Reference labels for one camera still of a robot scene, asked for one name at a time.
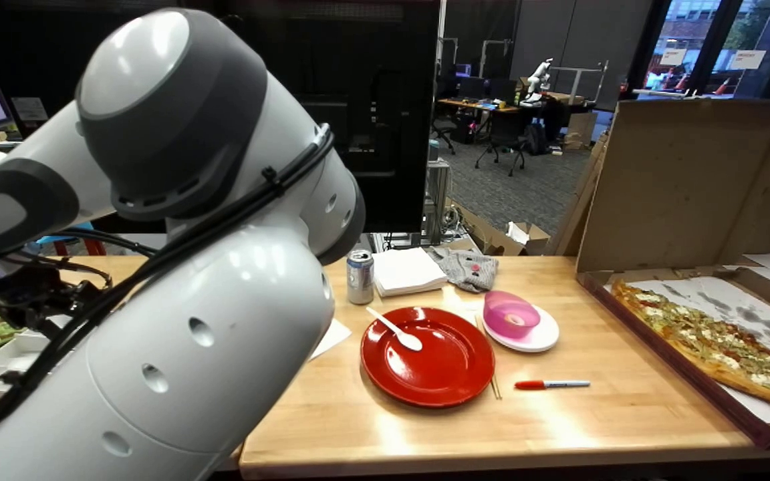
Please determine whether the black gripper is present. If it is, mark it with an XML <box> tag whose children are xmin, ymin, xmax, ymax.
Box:
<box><xmin>0</xmin><ymin>253</ymin><xmax>114</xmax><ymax>331</ymax></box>

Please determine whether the white paper sheet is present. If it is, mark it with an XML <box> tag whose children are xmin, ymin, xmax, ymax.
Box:
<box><xmin>309</xmin><ymin>315</ymin><xmax>354</xmax><ymax>363</ymax></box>

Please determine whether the silver soda can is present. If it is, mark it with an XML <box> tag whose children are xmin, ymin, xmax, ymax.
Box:
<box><xmin>345</xmin><ymin>246</ymin><xmax>377</xmax><ymax>307</ymax></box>

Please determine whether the white napkin stack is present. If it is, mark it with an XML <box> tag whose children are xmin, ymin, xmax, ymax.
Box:
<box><xmin>372</xmin><ymin>246</ymin><xmax>450</xmax><ymax>298</ymax></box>

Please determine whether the silver metal bottle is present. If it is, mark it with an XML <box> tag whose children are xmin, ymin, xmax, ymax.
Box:
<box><xmin>426</xmin><ymin>154</ymin><xmax>453</xmax><ymax>246</ymax></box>

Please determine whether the red plate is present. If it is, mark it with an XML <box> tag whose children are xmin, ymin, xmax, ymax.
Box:
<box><xmin>360</xmin><ymin>305</ymin><xmax>497</xmax><ymax>410</ymax></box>

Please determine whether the gray cloth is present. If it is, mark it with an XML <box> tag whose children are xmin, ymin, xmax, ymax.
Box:
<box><xmin>428</xmin><ymin>246</ymin><xmax>501</xmax><ymax>295</ymax></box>

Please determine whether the pink plastic bowl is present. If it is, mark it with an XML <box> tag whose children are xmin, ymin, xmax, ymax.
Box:
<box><xmin>481</xmin><ymin>289</ymin><xmax>544</xmax><ymax>341</ymax></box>

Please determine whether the small open cardboard box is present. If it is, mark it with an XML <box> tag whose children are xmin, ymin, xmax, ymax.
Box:
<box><xmin>454</xmin><ymin>203</ymin><xmax>553</xmax><ymax>259</ymax></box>

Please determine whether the background office desk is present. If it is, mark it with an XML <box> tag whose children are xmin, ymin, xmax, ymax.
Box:
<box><xmin>437</xmin><ymin>90</ymin><xmax>601</xmax><ymax>144</ymax></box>

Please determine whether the black office chair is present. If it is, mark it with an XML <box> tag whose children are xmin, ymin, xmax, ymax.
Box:
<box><xmin>473</xmin><ymin>103</ymin><xmax>541</xmax><ymax>176</ymax></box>

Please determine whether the red marker pen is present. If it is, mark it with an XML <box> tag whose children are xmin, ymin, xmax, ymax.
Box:
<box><xmin>513</xmin><ymin>376</ymin><xmax>595</xmax><ymax>393</ymax></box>

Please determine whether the pizza slab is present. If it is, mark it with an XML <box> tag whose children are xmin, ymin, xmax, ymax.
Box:
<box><xmin>613</xmin><ymin>279</ymin><xmax>770</xmax><ymax>416</ymax></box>

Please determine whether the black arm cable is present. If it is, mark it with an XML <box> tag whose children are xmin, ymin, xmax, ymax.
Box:
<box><xmin>0</xmin><ymin>122</ymin><xmax>339</xmax><ymax>449</ymax></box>

